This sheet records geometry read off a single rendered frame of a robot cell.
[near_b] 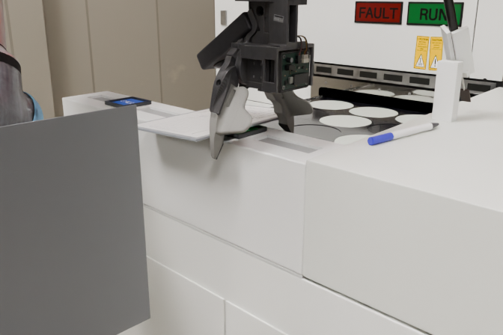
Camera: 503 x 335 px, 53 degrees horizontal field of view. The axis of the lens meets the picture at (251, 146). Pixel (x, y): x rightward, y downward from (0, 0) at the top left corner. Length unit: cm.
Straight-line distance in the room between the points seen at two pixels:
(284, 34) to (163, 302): 48
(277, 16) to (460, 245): 31
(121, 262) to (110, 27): 226
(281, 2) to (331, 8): 69
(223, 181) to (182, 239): 15
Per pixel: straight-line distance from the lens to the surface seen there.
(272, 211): 61
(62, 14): 260
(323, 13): 129
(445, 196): 49
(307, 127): 96
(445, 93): 77
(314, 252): 59
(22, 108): 69
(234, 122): 60
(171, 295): 84
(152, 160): 78
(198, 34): 302
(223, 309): 75
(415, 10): 117
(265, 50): 59
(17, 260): 46
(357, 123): 101
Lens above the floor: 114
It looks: 17 degrees down
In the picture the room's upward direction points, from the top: straight up
